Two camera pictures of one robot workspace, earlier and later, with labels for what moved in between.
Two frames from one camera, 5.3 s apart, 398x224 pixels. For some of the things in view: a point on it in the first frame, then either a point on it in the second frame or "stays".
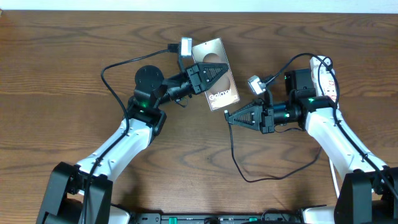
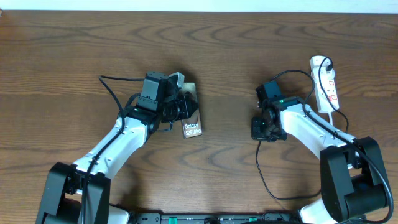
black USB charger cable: (227, 112) → (329, 68)
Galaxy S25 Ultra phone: (224, 92) → (191, 125)
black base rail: (198, 218) stays
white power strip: (323, 76) stays
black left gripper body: (194, 76) → (172, 109)
